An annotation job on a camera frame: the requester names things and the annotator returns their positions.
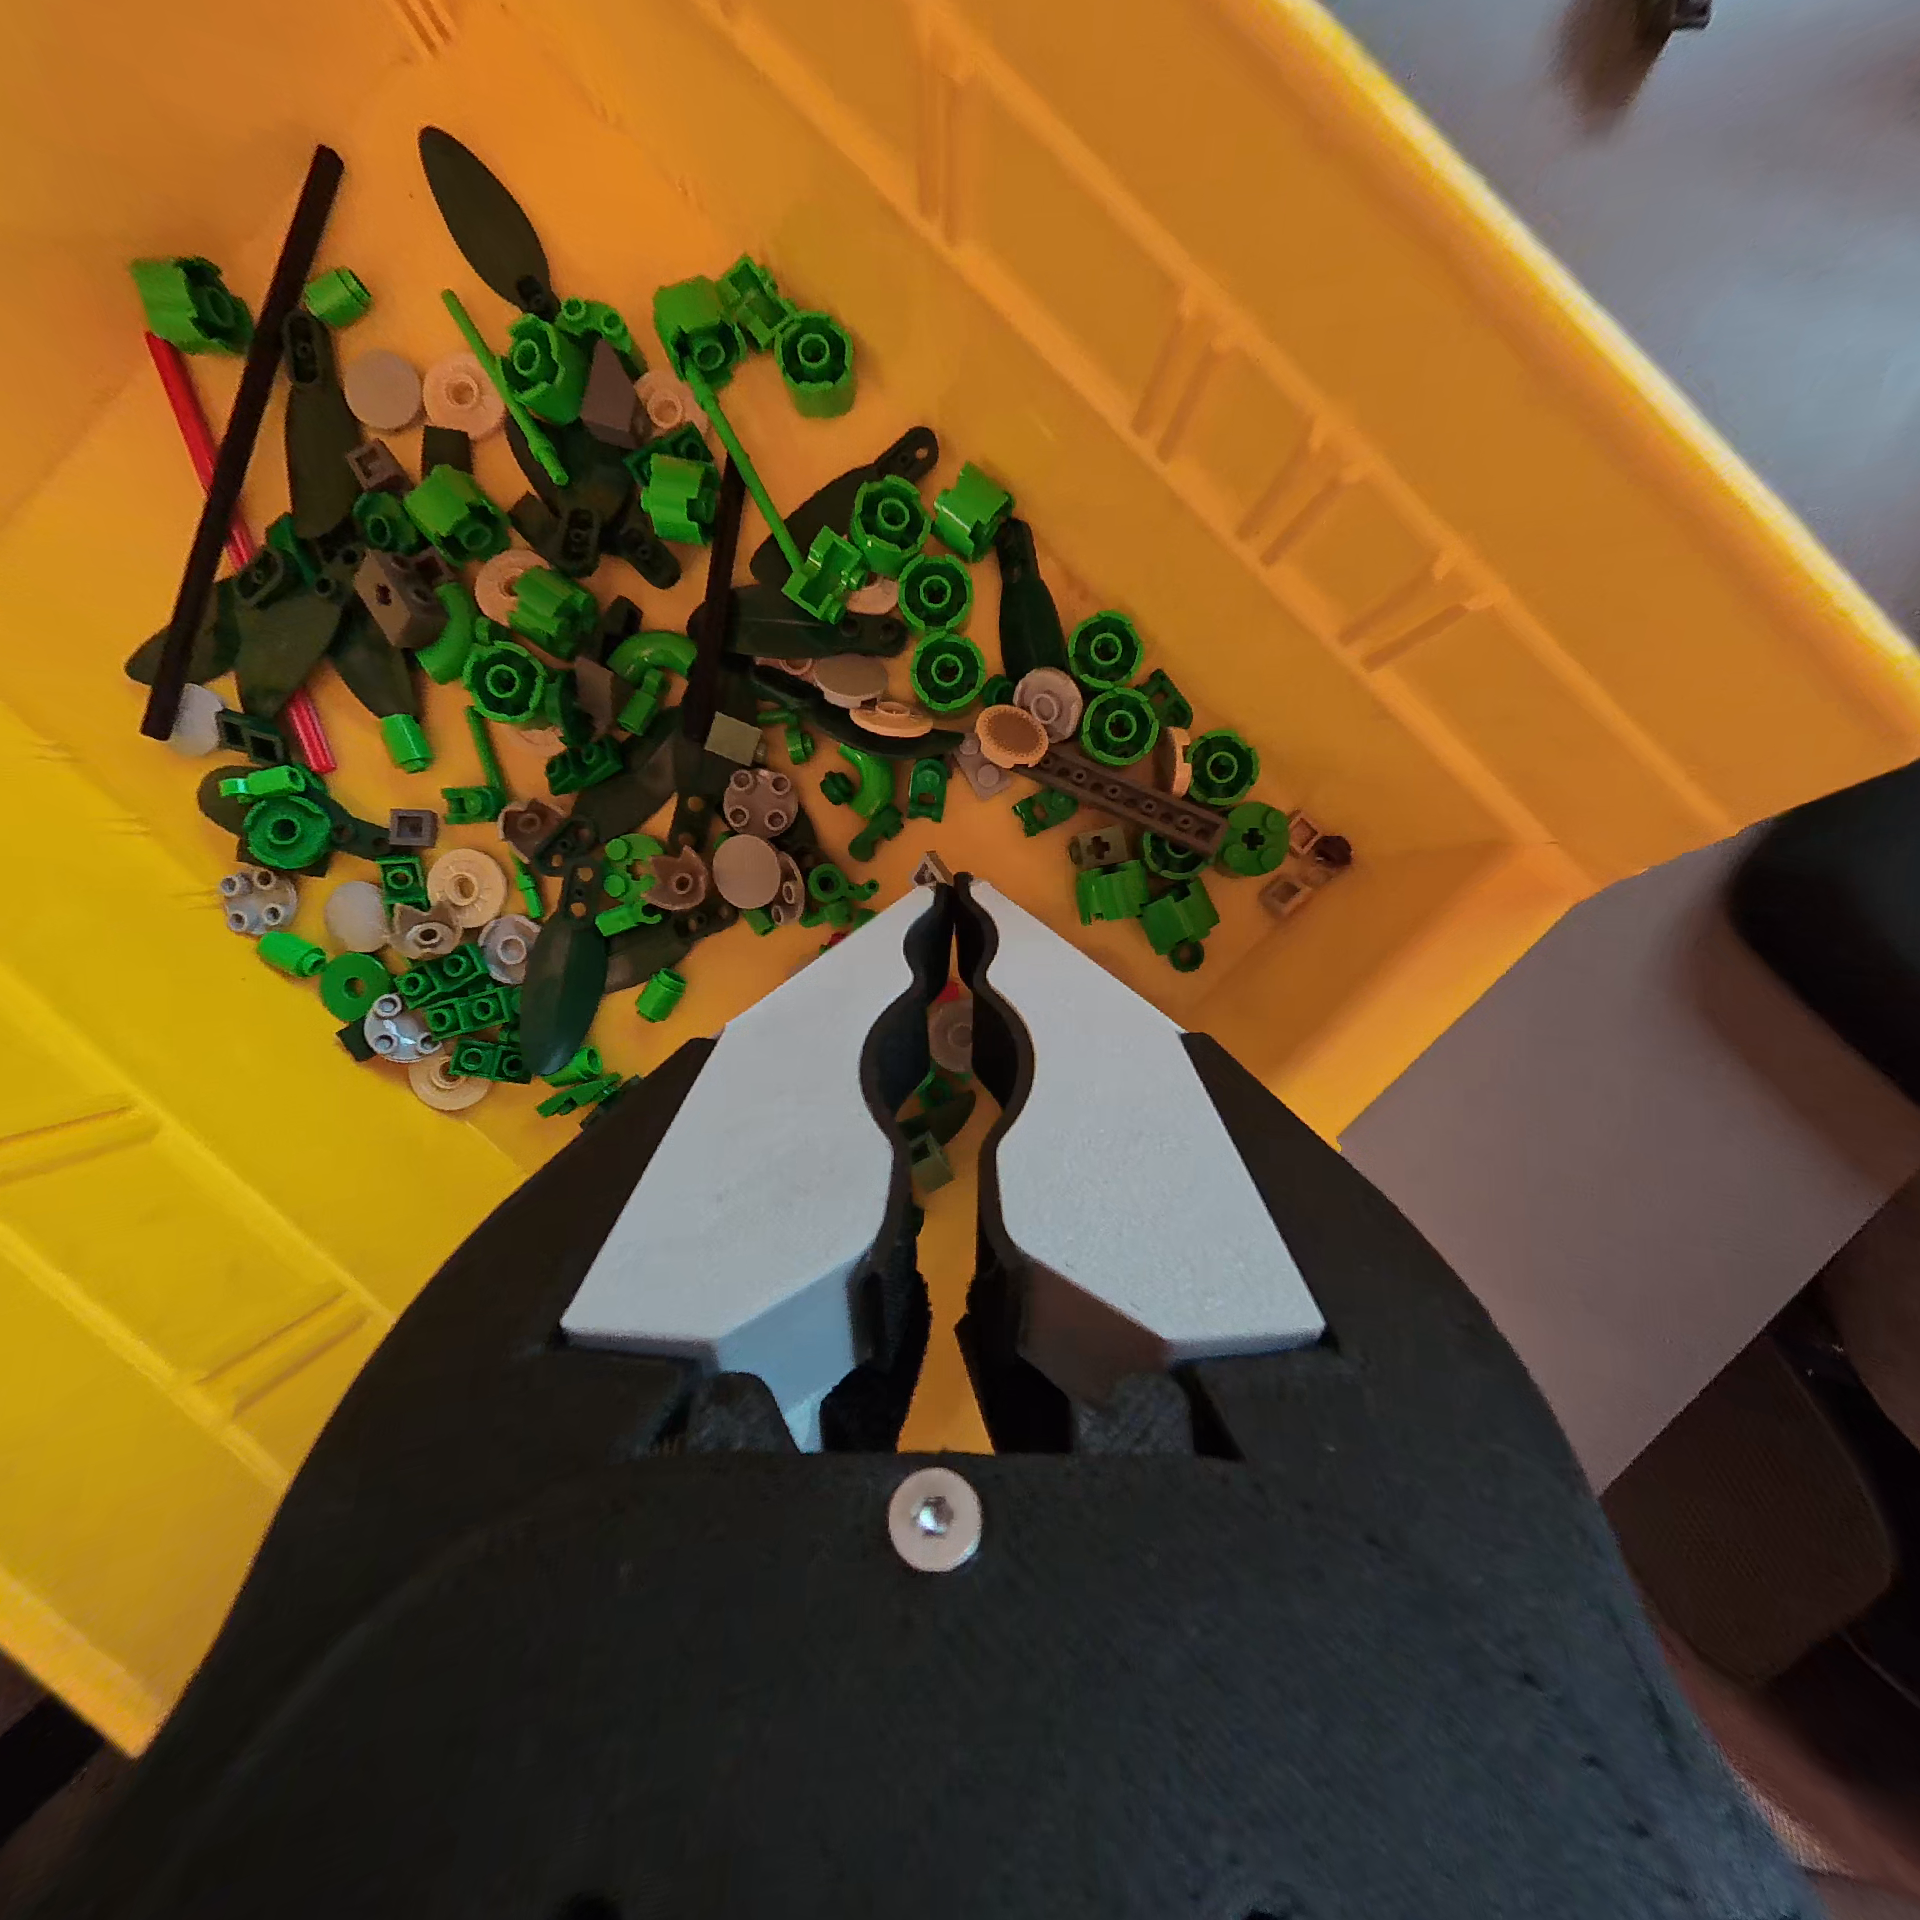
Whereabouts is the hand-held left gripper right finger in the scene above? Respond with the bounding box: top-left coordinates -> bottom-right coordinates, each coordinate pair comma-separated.
954,877 -> 1332,1454

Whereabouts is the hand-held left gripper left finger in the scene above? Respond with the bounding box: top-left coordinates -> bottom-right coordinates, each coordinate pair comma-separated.
561,882 -> 961,1454

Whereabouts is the pile of green toy bricks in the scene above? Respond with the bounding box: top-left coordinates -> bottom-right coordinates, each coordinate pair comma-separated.
122,127 -> 1357,1121

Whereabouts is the yellow plastic bin with bricks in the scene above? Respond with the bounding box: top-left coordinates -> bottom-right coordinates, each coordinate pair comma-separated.
0,0 -> 1920,1758

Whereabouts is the short black rod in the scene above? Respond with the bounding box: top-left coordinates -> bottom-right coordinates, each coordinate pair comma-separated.
682,457 -> 745,743

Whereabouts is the long black rod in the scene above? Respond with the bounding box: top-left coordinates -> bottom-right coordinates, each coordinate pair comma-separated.
140,144 -> 346,742

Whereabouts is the red rod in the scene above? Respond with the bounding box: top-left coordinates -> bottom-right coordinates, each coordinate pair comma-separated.
142,330 -> 339,777

